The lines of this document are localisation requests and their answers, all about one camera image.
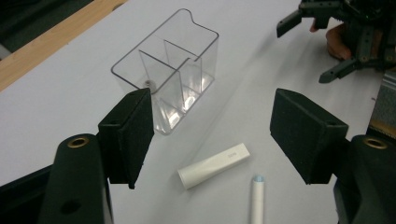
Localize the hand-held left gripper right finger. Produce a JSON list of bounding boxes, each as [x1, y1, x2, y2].
[[269, 88, 349, 186]]

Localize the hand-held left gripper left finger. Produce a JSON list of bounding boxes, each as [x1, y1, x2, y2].
[[97, 88, 156, 190]]

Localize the long white pen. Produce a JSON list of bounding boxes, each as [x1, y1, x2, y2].
[[249, 175, 266, 224]]

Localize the clear plastic pen organizer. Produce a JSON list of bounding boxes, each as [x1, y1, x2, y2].
[[110, 7, 219, 136]]

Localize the short white tube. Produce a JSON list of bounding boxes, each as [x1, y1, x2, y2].
[[177, 142, 251, 190]]

